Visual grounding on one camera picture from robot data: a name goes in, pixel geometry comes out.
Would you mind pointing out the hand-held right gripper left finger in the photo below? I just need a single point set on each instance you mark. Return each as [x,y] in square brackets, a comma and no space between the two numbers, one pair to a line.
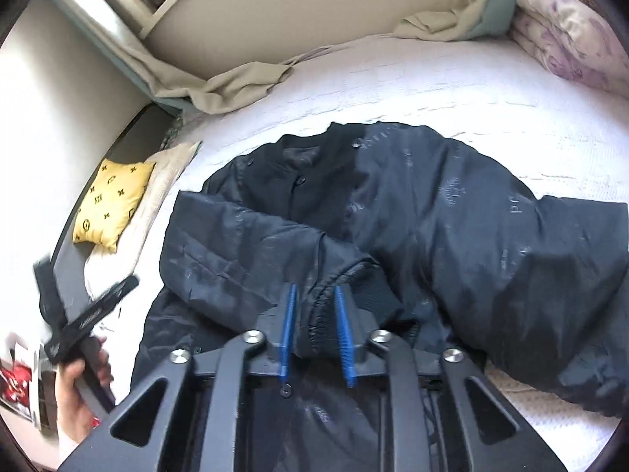
[290,324]

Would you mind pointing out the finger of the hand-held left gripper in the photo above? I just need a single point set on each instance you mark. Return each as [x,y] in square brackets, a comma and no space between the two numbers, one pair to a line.
[123,288]

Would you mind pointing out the black printed padded jacket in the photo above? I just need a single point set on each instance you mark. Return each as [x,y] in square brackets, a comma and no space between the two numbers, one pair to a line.
[442,231]

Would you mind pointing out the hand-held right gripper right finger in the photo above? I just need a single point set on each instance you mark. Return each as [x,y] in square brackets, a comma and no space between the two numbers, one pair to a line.
[346,334]

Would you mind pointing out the yellow patterned pillow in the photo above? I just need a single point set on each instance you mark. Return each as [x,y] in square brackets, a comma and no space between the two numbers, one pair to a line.
[115,201]

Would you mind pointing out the cream pillow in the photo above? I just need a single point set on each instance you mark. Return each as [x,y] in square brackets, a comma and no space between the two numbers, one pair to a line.
[164,177]

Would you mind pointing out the red and white printed paper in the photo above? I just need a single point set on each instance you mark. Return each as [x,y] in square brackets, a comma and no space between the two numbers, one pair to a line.
[14,386]

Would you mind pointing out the beige padded headboard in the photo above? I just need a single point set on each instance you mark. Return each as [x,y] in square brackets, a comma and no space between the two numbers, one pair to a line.
[319,5]

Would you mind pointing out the floral purple quilt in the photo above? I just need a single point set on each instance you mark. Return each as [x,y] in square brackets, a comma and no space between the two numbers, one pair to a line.
[565,29]

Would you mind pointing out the person's left hand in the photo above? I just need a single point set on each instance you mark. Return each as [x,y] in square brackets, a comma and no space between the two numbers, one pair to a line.
[73,403]

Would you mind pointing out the white wall shelf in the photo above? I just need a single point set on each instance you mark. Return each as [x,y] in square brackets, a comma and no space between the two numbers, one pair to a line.
[172,7]

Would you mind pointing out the beige crumpled cloth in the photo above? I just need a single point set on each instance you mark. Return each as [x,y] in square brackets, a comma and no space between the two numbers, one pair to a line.
[236,83]

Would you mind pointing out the dark bed frame rail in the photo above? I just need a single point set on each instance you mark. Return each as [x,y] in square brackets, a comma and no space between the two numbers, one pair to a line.
[115,145]

